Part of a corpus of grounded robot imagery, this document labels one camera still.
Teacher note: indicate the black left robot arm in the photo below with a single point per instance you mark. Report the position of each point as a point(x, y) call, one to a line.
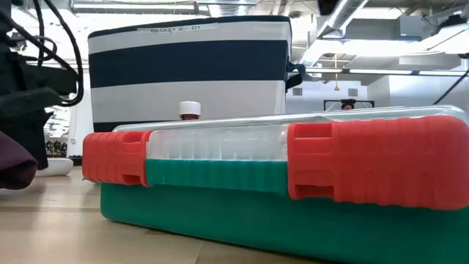
point(22, 91)

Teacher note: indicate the person's black shoe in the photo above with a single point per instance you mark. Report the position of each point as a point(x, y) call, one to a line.
point(347, 106)

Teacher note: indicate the white rounded object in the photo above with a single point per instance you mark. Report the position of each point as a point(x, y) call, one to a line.
point(55, 167)

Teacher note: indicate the navy white striped fabric basket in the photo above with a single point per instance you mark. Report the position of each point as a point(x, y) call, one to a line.
point(183, 58)

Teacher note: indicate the white paper basket label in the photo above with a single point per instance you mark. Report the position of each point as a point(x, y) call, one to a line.
point(176, 29)

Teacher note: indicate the green first aid kit box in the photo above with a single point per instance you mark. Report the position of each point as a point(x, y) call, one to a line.
point(220, 220)

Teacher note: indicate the small bottle with white cap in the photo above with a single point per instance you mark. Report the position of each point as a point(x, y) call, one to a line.
point(190, 108)

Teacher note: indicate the purple cloth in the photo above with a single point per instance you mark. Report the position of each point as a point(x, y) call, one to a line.
point(14, 165)

